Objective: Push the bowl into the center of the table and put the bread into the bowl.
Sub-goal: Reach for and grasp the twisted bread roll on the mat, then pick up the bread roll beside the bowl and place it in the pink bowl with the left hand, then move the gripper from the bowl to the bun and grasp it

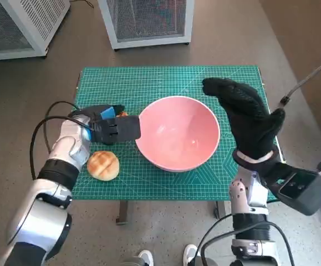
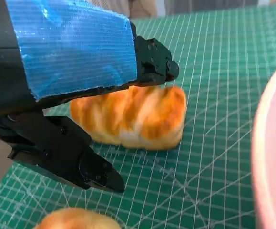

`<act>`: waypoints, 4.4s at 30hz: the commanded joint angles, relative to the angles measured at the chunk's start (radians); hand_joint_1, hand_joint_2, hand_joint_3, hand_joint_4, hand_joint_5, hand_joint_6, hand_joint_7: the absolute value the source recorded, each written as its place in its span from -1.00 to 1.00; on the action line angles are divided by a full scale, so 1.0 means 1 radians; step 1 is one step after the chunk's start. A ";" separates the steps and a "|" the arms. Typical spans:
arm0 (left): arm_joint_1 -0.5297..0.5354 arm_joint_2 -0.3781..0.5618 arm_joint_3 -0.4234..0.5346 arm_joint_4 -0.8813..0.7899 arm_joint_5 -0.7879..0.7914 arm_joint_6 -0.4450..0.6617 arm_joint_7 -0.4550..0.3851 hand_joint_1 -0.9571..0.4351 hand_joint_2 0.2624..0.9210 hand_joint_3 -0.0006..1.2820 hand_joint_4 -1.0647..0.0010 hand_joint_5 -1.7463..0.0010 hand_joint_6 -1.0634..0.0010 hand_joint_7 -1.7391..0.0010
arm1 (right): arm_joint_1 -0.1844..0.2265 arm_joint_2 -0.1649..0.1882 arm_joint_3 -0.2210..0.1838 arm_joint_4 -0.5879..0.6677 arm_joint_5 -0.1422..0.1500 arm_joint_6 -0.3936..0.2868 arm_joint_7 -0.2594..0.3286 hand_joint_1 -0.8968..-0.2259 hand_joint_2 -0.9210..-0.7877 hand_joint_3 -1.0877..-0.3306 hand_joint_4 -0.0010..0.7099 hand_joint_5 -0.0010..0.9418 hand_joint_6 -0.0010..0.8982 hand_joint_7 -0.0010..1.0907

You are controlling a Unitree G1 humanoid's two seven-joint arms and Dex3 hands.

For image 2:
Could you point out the round toy bread bun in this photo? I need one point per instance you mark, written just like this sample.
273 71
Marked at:
80 220

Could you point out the black left hand blue tape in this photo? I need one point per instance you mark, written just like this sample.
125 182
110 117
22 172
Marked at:
68 59

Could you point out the oblong striped toy bread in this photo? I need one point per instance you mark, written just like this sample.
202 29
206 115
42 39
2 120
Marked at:
140 119

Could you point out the green cutting mat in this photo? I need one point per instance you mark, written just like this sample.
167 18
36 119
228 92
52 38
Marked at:
211 143

